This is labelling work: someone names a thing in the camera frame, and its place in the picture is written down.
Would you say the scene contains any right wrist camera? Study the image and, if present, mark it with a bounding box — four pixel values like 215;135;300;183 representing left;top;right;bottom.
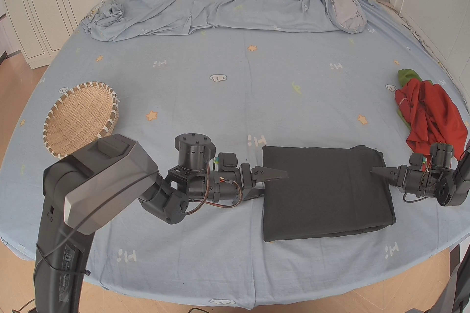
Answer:
409;152;427;172

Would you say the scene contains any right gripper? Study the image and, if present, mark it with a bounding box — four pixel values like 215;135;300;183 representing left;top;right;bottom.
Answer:
371;164;429;195

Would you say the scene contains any bed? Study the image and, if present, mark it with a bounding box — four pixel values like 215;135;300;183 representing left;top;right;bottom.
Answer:
0;0;470;308

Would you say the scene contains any round woven basket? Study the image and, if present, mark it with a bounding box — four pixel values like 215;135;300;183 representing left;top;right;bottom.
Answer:
43;81;121;159

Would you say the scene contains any green garment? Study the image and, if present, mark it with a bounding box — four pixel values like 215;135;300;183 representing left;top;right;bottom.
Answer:
397;68;446;129

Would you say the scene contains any pale blue quilt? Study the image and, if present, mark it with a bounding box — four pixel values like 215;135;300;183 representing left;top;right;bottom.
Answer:
79;0;369;42

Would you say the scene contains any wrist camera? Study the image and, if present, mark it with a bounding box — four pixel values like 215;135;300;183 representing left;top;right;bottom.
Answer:
217;152;239;173
409;152;427;172

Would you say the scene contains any black cable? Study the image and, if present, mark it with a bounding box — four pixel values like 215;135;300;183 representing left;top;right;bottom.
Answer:
33;169;160;290

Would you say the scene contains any red shirt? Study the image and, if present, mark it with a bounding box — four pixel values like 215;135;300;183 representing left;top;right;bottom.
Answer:
395;78;469;154

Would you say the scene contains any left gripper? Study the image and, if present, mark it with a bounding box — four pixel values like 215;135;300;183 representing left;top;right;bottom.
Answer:
212;164;290;204

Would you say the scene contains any black shirt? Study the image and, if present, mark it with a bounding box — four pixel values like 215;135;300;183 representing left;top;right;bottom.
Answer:
262;145;396;242

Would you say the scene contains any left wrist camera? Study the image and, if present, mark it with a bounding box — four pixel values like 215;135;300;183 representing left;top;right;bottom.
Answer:
217;152;239;173

